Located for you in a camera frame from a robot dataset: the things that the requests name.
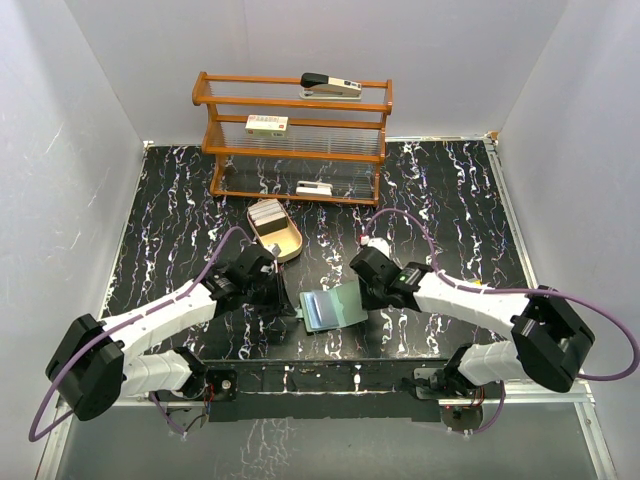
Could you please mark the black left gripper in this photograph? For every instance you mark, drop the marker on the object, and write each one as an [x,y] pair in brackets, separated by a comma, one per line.
[281,304]

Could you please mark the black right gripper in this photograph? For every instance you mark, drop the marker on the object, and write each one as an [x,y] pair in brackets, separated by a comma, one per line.
[370,304]

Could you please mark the mint green card holder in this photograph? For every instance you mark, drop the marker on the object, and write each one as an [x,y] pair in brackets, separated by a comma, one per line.
[335,308]

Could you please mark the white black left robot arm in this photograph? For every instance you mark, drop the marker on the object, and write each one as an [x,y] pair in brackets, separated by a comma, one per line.
[100,362]

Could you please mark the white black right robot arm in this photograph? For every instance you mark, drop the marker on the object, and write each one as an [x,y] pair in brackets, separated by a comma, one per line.
[543,338]

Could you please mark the beige oval card tray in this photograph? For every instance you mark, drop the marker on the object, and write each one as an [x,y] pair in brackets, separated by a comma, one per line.
[288,240]

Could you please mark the stack of credit cards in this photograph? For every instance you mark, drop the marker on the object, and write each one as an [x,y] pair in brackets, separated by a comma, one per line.
[267,216]

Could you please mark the black front base bar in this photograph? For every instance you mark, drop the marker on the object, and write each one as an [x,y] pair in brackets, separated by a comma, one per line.
[319,389]

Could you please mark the wooden three-tier shelf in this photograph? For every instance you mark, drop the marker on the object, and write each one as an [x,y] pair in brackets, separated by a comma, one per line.
[342,143]

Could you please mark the white red staples box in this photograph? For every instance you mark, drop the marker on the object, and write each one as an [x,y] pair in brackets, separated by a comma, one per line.
[267,126]

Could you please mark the black grey stapler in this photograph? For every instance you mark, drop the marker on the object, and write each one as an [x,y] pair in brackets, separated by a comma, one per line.
[316,86]

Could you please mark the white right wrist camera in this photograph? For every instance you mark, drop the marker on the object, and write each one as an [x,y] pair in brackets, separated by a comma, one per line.
[378,243]

